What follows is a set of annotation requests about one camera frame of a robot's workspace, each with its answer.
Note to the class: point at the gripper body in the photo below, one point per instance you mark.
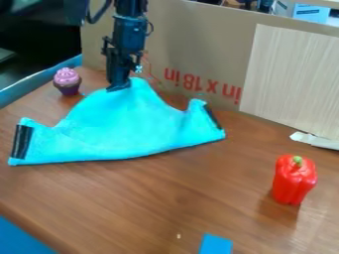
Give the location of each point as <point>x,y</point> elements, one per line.
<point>129,36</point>

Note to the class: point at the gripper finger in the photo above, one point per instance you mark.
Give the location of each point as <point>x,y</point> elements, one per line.
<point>119,81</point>

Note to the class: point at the cyan cloth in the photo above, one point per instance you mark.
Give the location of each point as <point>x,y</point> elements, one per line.
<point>123,125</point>

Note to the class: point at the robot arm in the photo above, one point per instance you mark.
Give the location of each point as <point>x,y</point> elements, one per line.
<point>130,7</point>

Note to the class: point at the pink toy cupcake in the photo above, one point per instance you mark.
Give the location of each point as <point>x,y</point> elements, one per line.
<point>67,81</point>

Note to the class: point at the cardboard box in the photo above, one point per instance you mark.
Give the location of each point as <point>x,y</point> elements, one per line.
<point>198,43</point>

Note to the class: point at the light wooden board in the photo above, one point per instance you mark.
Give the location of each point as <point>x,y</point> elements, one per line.
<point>295,79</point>

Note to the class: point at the white box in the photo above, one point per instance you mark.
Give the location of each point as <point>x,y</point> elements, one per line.
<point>309,10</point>

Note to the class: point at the blue tape patch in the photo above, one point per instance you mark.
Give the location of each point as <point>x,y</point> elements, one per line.
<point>216,244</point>

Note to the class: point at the red toy pepper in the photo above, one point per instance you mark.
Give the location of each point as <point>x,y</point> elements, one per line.
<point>293,182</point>

